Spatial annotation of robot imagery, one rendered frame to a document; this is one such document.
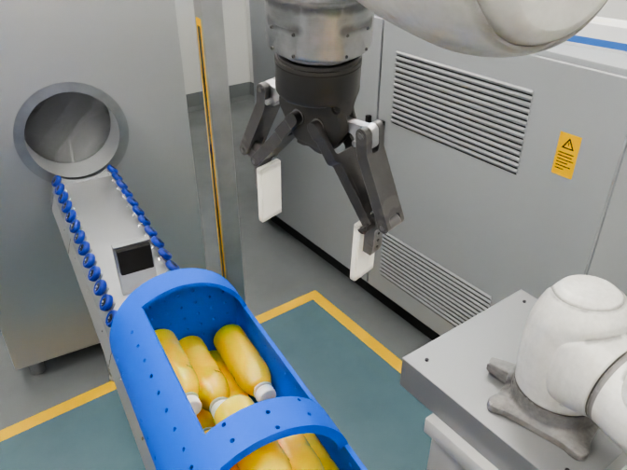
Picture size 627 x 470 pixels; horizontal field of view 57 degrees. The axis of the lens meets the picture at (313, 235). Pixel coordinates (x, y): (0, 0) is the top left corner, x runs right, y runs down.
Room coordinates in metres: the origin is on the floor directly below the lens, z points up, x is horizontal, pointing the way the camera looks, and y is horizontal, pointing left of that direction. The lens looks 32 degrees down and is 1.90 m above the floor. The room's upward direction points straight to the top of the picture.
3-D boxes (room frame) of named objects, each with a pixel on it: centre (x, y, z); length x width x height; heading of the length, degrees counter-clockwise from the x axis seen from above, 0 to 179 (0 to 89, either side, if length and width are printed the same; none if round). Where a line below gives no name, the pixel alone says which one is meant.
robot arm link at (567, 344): (0.73, -0.45, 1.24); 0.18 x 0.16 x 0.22; 27
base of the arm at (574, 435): (0.76, -0.43, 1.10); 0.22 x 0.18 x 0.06; 48
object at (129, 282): (1.29, 0.49, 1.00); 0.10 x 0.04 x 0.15; 119
